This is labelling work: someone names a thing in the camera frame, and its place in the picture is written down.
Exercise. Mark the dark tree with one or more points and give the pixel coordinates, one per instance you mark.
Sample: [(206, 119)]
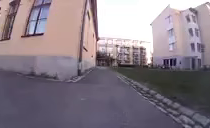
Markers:
[(103, 59)]

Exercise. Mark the white multi-storey building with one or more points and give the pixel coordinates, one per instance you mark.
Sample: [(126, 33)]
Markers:
[(126, 51)]

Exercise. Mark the grey asphalt path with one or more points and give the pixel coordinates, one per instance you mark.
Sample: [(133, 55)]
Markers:
[(93, 100)]

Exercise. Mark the beige building with arched windows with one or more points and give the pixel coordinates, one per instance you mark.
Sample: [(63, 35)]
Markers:
[(59, 40)]

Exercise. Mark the pale cobblestone kerb strip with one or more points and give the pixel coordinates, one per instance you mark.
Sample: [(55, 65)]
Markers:
[(166, 103)]

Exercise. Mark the grass patch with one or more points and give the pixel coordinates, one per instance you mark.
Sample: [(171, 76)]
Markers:
[(179, 83)]

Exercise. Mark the pink apartment building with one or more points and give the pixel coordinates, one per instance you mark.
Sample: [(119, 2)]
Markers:
[(179, 40)]

